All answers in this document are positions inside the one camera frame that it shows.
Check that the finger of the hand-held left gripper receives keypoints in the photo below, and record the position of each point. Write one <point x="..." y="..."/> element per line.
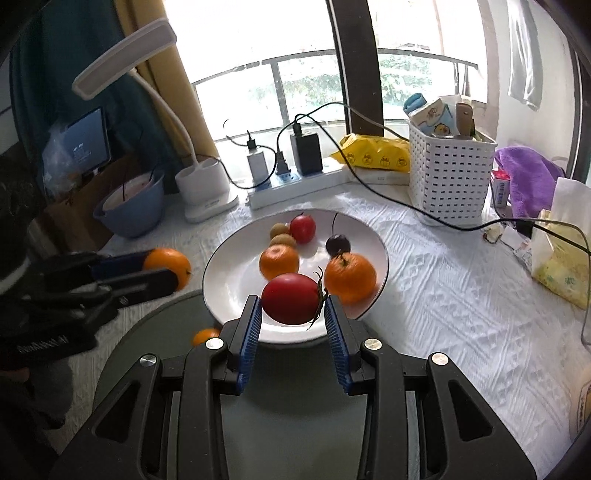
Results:
<point x="120" y="264"/>
<point x="147" y="284"/>

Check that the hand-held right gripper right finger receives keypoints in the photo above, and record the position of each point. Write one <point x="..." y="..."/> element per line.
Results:
<point x="337" y="341"/>

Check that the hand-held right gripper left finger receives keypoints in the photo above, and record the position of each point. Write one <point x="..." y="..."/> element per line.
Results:
<point x="247" y="341"/>

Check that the red tomato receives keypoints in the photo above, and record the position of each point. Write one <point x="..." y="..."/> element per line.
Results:
<point x="291" y="299"/>
<point x="302" y="228"/>

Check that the large orange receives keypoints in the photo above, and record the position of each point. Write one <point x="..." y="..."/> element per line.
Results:
<point x="350" y="278"/>

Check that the white plate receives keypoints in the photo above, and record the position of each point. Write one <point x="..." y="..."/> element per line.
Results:
<point x="364" y="249"/>

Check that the dark cherry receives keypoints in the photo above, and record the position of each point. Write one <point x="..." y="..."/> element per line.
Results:
<point x="338" y="244"/>

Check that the brown longan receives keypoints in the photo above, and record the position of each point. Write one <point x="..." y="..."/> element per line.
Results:
<point x="278" y="229"/>
<point x="282" y="240"/>

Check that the grey round mat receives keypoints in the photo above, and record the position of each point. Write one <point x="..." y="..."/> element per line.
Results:
<point x="152" y="332"/>

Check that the blue bowl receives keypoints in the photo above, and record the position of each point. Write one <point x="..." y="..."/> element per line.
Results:
<point x="134" y="214"/>

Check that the white textured tablecloth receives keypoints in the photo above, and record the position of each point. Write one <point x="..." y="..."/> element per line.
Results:
<point x="438" y="300"/>

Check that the white desk lamp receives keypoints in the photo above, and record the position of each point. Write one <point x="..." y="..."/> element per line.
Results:
<point x="203" y="184"/>

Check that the clear plastic bag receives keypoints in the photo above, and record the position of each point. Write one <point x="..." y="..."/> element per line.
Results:
<point x="55" y="157"/>

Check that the white power strip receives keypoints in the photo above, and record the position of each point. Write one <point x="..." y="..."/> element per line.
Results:
<point x="314" y="183"/>

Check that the white charger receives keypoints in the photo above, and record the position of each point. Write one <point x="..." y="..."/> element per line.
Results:
<point x="257" y="166"/>

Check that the white flat packet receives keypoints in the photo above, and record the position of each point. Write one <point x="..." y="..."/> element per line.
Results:
<point x="378" y="176"/>

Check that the black power plug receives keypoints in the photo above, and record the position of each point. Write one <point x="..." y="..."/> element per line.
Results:
<point x="281" y="164"/>

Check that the yellow packet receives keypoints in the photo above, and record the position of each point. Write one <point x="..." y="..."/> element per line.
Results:
<point x="378" y="154"/>

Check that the black charger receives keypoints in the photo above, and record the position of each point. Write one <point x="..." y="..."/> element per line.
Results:
<point x="305" y="152"/>

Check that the yellow curtain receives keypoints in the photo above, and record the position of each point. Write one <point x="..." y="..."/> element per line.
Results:
<point x="152" y="69"/>

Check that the teal curtain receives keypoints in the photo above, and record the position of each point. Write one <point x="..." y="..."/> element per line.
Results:
<point x="83" y="69"/>

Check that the white plastic basket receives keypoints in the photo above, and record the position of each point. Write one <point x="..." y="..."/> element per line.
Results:
<point x="450" y="175"/>

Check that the small red white box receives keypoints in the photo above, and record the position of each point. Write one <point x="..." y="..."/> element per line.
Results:
<point x="501" y="189"/>

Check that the balcony railing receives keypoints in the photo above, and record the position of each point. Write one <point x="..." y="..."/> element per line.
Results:
<point x="278" y="87"/>

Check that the yellow tissue pack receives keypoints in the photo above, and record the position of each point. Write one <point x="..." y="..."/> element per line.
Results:
<point x="561" y="267"/>

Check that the cartoon print packet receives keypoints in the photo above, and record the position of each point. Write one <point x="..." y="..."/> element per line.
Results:
<point x="434" y="117"/>

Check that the purple cloth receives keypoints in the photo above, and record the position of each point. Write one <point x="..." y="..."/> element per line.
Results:
<point x="526" y="175"/>

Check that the brown pouch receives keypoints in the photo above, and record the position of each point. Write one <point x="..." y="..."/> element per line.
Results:
<point x="464" y="120"/>

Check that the white paper bag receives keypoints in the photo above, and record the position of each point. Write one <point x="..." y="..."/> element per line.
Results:
<point x="570" y="198"/>

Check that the hanging grey shirt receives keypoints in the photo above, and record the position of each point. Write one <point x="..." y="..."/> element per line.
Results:
<point x="524" y="50"/>

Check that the dark window post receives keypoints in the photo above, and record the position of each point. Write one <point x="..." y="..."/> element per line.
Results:
<point x="358" y="60"/>

